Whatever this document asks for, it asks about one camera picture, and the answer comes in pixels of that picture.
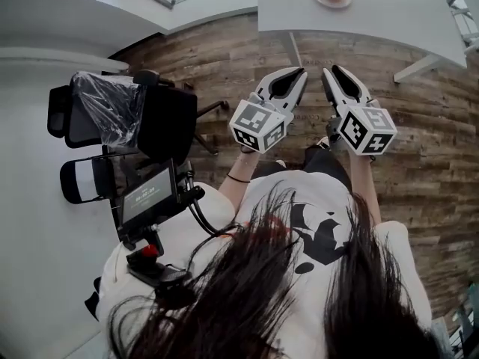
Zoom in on person's white printed shirt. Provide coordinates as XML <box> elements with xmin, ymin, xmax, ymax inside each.
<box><xmin>95</xmin><ymin>170</ymin><xmax>433</xmax><ymax>359</ymax></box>

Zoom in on clear plastic wrap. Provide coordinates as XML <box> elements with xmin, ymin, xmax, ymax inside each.
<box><xmin>70</xmin><ymin>71</ymin><xmax>147</xmax><ymax>149</ymax></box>

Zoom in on black white folding chair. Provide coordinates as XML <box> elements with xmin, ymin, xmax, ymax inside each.
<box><xmin>59</xmin><ymin>153</ymin><xmax>139</xmax><ymax>205</ymax></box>

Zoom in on black clamp mount red knob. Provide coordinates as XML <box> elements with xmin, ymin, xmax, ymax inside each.
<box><xmin>125</xmin><ymin>233</ymin><xmax>194</xmax><ymax>288</ymax></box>

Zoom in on black equipment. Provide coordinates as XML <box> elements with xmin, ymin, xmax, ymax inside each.
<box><xmin>447</xmin><ymin>304</ymin><xmax>479</xmax><ymax>359</ymax></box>

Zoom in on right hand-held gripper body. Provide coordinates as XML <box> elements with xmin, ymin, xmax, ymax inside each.
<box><xmin>325</xmin><ymin>105</ymin><xmax>399</xmax><ymax>157</ymax></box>

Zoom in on black office chair plastic wrapped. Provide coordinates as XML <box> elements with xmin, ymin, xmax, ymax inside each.
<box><xmin>47</xmin><ymin>69</ymin><xmax>230</xmax><ymax>164</ymax></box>

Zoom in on black cable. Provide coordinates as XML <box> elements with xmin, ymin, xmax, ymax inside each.
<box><xmin>186</xmin><ymin>202</ymin><xmax>219</xmax><ymax>238</ymax></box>
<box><xmin>194</xmin><ymin>198</ymin><xmax>226</xmax><ymax>234</ymax></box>

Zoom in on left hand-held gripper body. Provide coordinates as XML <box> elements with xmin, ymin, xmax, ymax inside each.
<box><xmin>228</xmin><ymin>92</ymin><xmax>290</xmax><ymax>155</ymax></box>

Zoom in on person's right forearm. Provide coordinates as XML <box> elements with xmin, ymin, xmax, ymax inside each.
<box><xmin>346</xmin><ymin>151</ymin><xmax>382</xmax><ymax>226</ymax></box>

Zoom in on person's black trousers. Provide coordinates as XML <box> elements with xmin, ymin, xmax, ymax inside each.
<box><xmin>254</xmin><ymin>146</ymin><xmax>353</xmax><ymax>192</ymax></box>

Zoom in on black monitor screen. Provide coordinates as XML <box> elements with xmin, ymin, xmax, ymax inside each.
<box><xmin>118</xmin><ymin>158</ymin><xmax>180</xmax><ymax>239</ymax></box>

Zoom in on person's left forearm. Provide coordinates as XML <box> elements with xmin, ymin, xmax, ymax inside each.
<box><xmin>218</xmin><ymin>150</ymin><xmax>263</xmax><ymax>209</ymax></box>

